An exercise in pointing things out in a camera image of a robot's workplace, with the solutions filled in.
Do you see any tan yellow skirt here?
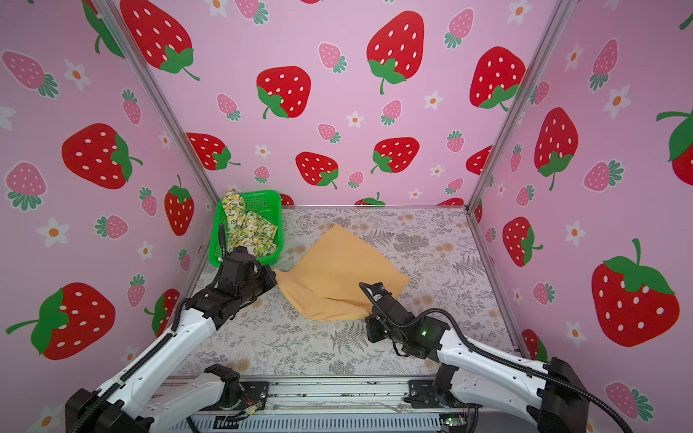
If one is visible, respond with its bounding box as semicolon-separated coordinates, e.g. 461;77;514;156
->
276;226;410;322

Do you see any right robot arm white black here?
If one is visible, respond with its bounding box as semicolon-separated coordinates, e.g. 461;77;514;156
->
359;283;589;432

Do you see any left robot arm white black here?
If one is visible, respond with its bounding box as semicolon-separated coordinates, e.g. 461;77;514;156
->
65;247;277;432

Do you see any lemon print skirt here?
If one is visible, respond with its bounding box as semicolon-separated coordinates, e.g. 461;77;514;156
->
221;191;278;258

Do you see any green plastic basket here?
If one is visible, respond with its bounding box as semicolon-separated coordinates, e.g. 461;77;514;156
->
209;191;283;267

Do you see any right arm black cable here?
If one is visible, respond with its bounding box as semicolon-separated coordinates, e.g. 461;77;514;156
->
359;283;635;433

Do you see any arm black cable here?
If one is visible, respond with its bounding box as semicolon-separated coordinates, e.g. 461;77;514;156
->
67;224;228;433
359;283;635;433

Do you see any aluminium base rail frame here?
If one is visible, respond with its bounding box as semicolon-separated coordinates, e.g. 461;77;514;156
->
107;374;575;433

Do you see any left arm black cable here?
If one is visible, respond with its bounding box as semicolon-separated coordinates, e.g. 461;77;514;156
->
67;224;228;433

